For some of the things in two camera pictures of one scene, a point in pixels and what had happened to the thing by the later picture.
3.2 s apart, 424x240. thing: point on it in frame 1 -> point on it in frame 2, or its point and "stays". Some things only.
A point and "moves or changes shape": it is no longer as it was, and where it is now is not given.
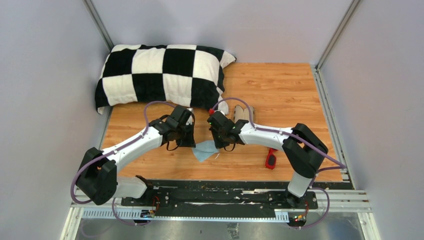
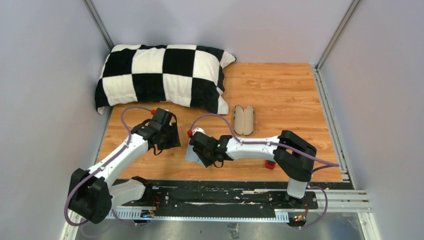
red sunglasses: [271, 161] stays
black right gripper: [218, 145] -> [207, 162]
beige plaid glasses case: [240, 114] stays
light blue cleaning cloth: [204, 150] moves or changes shape
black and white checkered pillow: [186, 75] stays
